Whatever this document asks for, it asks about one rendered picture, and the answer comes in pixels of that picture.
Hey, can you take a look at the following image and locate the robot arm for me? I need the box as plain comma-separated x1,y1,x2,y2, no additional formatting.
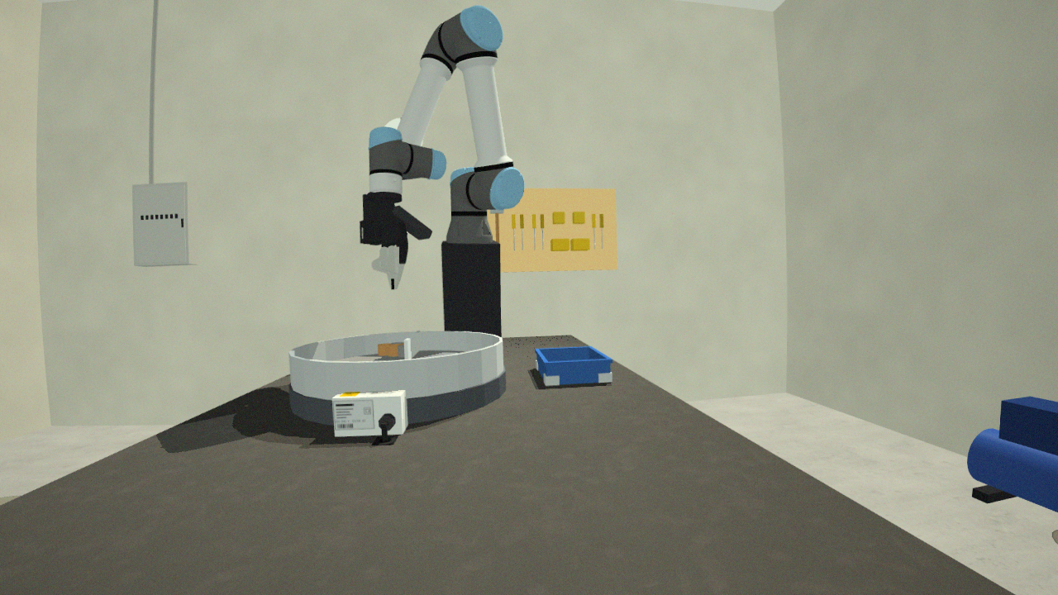
369,5,525,244

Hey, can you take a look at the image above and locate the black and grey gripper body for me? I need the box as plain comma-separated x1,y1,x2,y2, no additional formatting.
360,192,407,246

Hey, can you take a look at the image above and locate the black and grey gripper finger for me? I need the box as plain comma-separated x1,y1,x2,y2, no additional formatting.
379,230,408,289
372,244,394,289

